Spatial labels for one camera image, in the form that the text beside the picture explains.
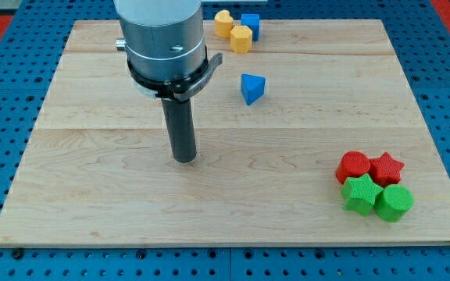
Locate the blue cube block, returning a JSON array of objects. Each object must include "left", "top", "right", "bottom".
[{"left": 241, "top": 13, "right": 260, "bottom": 41}]

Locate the red star block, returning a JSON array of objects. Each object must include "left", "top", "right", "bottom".
[{"left": 369, "top": 152, "right": 405, "bottom": 188}]

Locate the black clamp ring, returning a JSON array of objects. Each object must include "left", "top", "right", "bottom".
[{"left": 126, "top": 46, "right": 224, "bottom": 104}]

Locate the wooden board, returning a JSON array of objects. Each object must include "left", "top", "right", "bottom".
[{"left": 0, "top": 20, "right": 450, "bottom": 248}]

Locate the red cylinder block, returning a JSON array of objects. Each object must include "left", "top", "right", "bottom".
[{"left": 335, "top": 151, "right": 370, "bottom": 184}]

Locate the green star block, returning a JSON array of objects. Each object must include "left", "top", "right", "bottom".
[{"left": 341, "top": 173, "right": 384, "bottom": 216}]

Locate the blue triangle block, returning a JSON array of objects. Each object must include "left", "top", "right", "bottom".
[{"left": 241, "top": 73, "right": 266, "bottom": 105}]

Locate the yellow heart block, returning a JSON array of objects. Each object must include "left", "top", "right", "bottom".
[{"left": 214, "top": 9, "right": 234, "bottom": 38}]

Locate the green cylinder block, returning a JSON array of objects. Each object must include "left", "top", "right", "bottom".
[{"left": 374, "top": 184, "right": 414, "bottom": 222}]

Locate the yellow hexagon block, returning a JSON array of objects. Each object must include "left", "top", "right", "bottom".
[{"left": 230, "top": 25, "right": 253, "bottom": 53}]

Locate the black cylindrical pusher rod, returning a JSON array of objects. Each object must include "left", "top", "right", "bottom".
[{"left": 162, "top": 99, "right": 197, "bottom": 163}]

